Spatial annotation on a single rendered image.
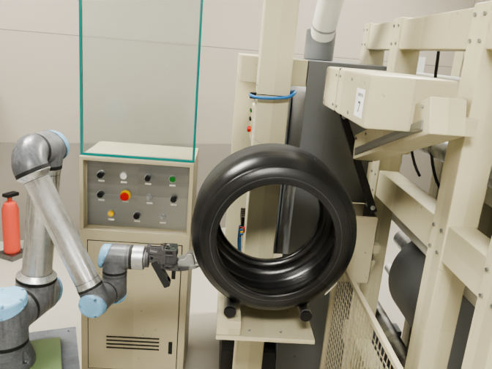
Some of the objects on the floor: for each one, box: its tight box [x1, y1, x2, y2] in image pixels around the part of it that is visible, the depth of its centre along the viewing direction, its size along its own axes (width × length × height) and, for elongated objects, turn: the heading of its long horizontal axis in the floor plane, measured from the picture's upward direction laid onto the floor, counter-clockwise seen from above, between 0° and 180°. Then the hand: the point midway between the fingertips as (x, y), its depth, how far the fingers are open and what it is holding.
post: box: [232, 0, 299, 369], centre depth 210 cm, size 13×13×250 cm
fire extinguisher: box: [0, 191, 23, 262], centre depth 401 cm, size 24×24×56 cm
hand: (198, 266), depth 184 cm, fingers closed
